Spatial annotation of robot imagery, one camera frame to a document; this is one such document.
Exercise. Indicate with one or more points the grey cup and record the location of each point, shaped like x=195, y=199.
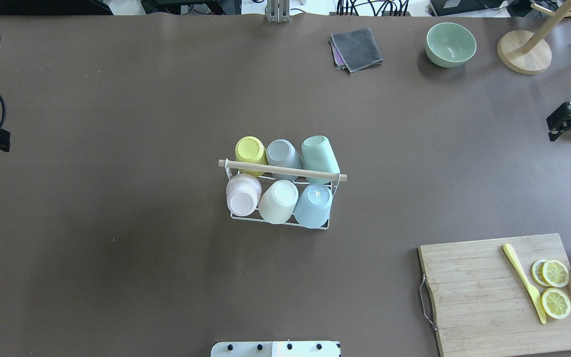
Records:
x=281, y=153

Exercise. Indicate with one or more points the grey folded cloth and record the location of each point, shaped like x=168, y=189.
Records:
x=355, y=50

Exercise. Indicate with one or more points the yellow plastic knife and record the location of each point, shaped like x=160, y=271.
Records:
x=532, y=291

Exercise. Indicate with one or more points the mint green cup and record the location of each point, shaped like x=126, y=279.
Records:
x=318, y=155

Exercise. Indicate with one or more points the wooden cutting board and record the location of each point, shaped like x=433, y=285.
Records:
x=480, y=307

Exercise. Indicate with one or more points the white cup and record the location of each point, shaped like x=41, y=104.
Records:
x=278, y=202

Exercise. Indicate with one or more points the yellow cup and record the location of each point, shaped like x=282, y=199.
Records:
x=250, y=149

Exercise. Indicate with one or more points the white wire cup rack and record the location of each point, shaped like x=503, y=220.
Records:
x=267, y=175

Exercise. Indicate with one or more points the light blue cup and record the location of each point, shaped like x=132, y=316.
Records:
x=314, y=206

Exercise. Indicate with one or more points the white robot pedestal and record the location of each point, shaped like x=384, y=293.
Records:
x=312, y=348

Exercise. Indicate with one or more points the mint green bowl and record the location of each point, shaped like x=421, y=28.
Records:
x=450, y=45

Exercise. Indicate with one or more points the wooden cup tree stand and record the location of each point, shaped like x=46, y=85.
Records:
x=526, y=52

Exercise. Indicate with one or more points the pink cup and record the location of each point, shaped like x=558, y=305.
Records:
x=243, y=193

